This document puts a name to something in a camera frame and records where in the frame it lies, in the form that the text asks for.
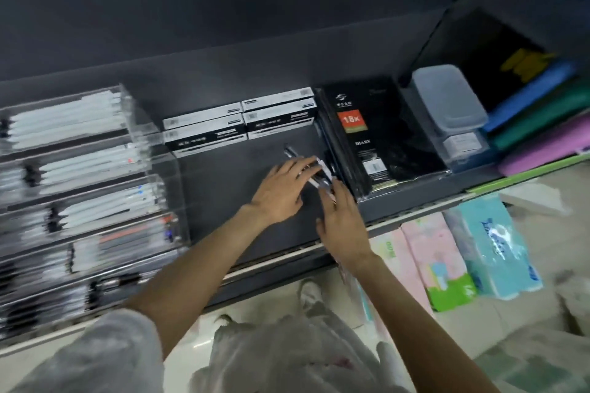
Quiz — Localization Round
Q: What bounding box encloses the person's right hand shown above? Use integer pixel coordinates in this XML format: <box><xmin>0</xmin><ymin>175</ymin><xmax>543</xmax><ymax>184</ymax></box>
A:
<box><xmin>316</xmin><ymin>179</ymin><xmax>372</xmax><ymax>264</ymax></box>

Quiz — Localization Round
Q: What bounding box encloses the person's left hand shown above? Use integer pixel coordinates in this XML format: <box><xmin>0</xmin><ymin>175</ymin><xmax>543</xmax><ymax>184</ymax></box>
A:
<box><xmin>248</xmin><ymin>155</ymin><xmax>324</xmax><ymax>227</ymax></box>

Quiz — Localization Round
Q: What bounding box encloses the bunch of pens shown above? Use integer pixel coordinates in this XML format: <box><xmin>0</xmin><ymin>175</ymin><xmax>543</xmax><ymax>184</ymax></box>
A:
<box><xmin>282</xmin><ymin>144</ymin><xmax>338</xmax><ymax>204</ymax></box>

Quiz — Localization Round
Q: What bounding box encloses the person's right forearm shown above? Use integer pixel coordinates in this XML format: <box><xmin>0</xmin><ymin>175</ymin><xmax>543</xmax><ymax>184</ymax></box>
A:
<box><xmin>328</xmin><ymin>247</ymin><xmax>502</xmax><ymax>393</ymax></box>

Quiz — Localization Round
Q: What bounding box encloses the person's left forearm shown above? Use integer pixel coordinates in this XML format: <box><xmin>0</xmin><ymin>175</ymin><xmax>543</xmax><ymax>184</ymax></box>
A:
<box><xmin>124</xmin><ymin>204</ymin><xmax>278</xmax><ymax>361</ymax></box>

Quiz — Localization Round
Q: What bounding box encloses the black and white pen box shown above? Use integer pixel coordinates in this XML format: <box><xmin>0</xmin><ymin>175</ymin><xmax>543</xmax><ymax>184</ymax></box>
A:
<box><xmin>164</xmin><ymin>114</ymin><xmax>248</xmax><ymax>152</ymax></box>
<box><xmin>162</xmin><ymin>103</ymin><xmax>243</xmax><ymax>131</ymax></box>
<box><xmin>241</xmin><ymin>87</ymin><xmax>315</xmax><ymax>112</ymax></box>
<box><xmin>243</xmin><ymin>100</ymin><xmax>319</xmax><ymax>140</ymax></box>

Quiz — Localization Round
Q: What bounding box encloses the white shoe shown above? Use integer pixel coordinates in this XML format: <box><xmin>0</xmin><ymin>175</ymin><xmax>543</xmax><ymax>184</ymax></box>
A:
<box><xmin>299</xmin><ymin>278</ymin><xmax>324</xmax><ymax>313</ymax></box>

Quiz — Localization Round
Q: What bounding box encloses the black store shelf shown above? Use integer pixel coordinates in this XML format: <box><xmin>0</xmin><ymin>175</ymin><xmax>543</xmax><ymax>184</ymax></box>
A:
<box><xmin>0</xmin><ymin>10</ymin><xmax>590</xmax><ymax>347</ymax></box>

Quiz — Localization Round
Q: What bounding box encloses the pink and green tissue pack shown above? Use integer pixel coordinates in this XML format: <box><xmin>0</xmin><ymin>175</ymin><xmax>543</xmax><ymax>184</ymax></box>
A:
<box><xmin>368</xmin><ymin>228</ymin><xmax>435</xmax><ymax>316</ymax></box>

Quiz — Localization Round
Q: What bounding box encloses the black wrapped notebook pack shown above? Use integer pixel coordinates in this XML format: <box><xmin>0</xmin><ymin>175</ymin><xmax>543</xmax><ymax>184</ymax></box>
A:
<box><xmin>317</xmin><ymin>76</ymin><xmax>451</xmax><ymax>204</ymax></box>

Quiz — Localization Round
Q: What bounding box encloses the clear container with white label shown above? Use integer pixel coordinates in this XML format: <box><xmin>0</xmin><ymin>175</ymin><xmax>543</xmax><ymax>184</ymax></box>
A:
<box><xmin>400</xmin><ymin>84</ymin><xmax>493</xmax><ymax>173</ymax></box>

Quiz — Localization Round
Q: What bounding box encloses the clear lidded plastic container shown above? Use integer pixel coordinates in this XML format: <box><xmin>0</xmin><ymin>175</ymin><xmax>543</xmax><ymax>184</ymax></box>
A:
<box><xmin>411</xmin><ymin>64</ymin><xmax>489</xmax><ymax>136</ymax></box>

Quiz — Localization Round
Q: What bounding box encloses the blue tissue pack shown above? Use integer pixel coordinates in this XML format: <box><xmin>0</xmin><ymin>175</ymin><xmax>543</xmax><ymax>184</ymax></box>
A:
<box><xmin>455</xmin><ymin>194</ymin><xmax>545</xmax><ymax>301</ymax></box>

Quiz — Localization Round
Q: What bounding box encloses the row of grey pens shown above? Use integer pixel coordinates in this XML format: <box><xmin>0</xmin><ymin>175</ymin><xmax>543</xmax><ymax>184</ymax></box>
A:
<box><xmin>0</xmin><ymin>215</ymin><xmax>179</xmax><ymax>288</ymax></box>

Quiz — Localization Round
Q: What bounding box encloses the row of white pens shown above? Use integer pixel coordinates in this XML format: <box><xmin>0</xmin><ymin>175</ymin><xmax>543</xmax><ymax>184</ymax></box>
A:
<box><xmin>0</xmin><ymin>90</ymin><xmax>129</xmax><ymax>152</ymax></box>
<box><xmin>0</xmin><ymin>183</ymin><xmax>167</xmax><ymax>247</ymax></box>
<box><xmin>0</xmin><ymin>142</ymin><xmax>154</xmax><ymax>205</ymax></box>

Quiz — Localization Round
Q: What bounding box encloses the clear acrylic tiered pen display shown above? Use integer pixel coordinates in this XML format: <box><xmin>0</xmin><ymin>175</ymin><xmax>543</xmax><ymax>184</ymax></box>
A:
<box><xmin>0</xmin><ymin>83</ymin><xmax>191</xmax><ymax>344</ymax></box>

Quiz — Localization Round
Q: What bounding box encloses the white flat box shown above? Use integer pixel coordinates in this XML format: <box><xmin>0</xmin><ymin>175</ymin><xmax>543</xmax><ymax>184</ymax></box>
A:
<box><xmin>497</xmin><ymin>182</ymin><xmax>573</xmax><ymax>219</ymax></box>

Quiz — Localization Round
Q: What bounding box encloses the purple folder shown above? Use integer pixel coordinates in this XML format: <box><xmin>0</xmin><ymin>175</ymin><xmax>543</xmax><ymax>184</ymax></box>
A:
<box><xmin>497</xmin><ymin>114</ymin><xmax>590</xmax><ymax>178</ymax></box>

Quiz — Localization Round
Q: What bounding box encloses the green folder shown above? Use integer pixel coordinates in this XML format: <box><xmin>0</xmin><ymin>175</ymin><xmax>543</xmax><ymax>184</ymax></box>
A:
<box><xmin>488</xmin><ymin>80</ymin><xmax>590</xmax><ymax>152</ymax></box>

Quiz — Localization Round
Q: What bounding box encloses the blue folder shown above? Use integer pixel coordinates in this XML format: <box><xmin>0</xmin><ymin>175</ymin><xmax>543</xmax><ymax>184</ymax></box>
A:
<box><xmin>481</xmin><ymin>59</ymin><xmax>582</xmax><ymax>133</ymax></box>

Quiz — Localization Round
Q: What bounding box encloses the yellow paper item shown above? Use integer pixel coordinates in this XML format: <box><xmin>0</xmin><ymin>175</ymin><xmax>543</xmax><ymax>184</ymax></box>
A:
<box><xmin>500</xmin><ymin>48</ymin><xmax>557</xmax><ymax>83</ymax></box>

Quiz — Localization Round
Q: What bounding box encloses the white and green package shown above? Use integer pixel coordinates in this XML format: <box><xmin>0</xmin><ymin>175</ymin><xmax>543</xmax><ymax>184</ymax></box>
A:
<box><xmin>475</xmin><ymin>326</ymin><xmax>590</xmax><ymax>393</ymax></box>

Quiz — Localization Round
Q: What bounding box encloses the person's white shirt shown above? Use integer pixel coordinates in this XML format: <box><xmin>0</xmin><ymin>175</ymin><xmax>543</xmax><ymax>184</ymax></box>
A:
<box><xmin>8</xmin><ymin>300</ymin><xmax>408</xmax><ymax>393</ymax></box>

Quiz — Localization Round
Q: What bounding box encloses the row of black pens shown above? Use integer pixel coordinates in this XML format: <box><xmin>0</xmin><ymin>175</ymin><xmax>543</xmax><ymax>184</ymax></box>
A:
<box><xmin>0</xmin><ymin>268</ymin><xmax>154</xmax><ymax>339</ymax></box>

